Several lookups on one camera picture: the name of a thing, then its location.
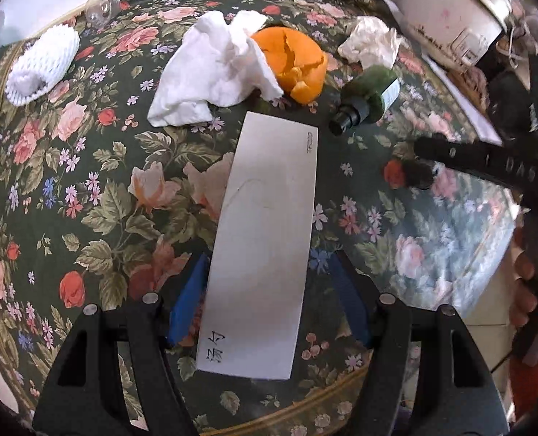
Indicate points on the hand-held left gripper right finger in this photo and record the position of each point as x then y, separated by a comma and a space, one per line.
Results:
350, 302

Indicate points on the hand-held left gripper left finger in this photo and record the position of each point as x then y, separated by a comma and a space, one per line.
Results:
189, 299

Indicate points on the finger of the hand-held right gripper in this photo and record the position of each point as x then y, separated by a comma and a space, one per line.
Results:
459, 156
421, 175

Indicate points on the white foam fruit net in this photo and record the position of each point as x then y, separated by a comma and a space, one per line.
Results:
42, 61

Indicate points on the clear glass cup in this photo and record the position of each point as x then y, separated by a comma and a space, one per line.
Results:
101, 7

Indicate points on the person's right hand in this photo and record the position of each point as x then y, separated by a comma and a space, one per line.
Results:
523, 272

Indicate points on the brown woven object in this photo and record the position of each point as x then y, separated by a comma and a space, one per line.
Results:
471, 84

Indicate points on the green spray bottle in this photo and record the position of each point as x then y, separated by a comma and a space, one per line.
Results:
371, 93

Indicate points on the white rice cooker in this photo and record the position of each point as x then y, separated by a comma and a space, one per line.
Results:
446, 13

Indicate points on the small crumpled white tissue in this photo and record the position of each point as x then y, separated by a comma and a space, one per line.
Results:
369, 43

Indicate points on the orange peel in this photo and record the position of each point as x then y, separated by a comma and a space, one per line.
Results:
291, 63

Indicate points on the large white tissue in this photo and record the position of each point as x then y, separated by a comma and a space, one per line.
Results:
205, 72

